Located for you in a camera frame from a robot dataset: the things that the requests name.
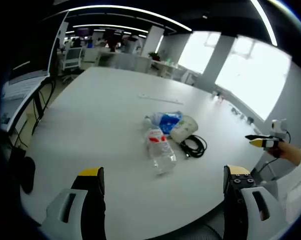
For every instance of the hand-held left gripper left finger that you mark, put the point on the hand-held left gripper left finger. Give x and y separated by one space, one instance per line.
93 200

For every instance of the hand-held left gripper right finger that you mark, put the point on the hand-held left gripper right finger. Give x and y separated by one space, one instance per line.
238 207

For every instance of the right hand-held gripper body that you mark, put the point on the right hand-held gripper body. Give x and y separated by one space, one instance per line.
278 130

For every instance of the white paper cup green print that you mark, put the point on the white paper cup green print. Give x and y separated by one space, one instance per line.
185 127

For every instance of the clear water bottle red label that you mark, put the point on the clear water bottle red label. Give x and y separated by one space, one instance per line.
160 150

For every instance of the blue plastic packet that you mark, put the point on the blue plastic packet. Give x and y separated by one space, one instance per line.
166 122

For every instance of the white tabletop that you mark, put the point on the white tabletop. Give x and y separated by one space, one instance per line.
103 112

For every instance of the person's right hand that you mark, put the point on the person's right hand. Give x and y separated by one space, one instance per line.
286 152

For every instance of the black round object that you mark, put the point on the black round object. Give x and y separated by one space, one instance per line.
28 175

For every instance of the white strip on table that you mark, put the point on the white strip on table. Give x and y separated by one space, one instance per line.
160 98

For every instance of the black desk leg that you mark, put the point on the black desk leg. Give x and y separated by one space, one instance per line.
39 106

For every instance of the white side desk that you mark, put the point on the white side desk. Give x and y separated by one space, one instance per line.
25 105

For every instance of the green potted plant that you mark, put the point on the green potted plant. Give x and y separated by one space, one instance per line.
154 56

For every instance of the white keyboard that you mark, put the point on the white keyboard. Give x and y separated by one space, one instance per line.
23 85

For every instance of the white office counter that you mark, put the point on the white office counter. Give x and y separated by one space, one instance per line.
125 62

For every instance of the white office chair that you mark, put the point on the white office chair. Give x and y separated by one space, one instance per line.
73 57

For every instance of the long ceiling light strip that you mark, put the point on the long ceiling light strip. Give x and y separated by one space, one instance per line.
153 13

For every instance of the dark computer monitor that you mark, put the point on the dark computer monitor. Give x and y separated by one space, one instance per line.
33 45

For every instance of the purple wall screen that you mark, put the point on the purple wall screen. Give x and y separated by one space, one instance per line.
83 31

